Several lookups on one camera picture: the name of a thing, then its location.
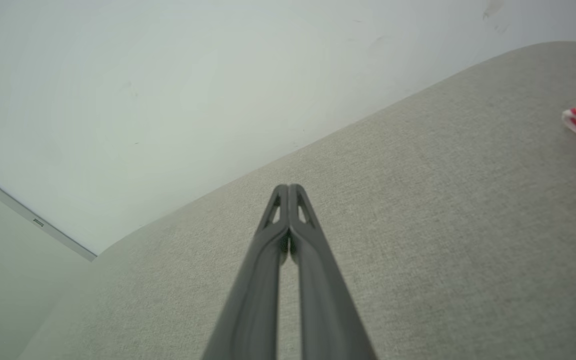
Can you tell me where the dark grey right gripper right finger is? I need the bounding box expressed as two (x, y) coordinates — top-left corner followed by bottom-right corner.
(288, 184), (377, 360)

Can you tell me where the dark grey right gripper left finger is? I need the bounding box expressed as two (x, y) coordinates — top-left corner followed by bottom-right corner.
(202, 184), (290, 360)

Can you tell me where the grey fabric sofa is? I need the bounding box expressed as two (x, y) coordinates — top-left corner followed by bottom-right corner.
(18, 41), (576, 360)

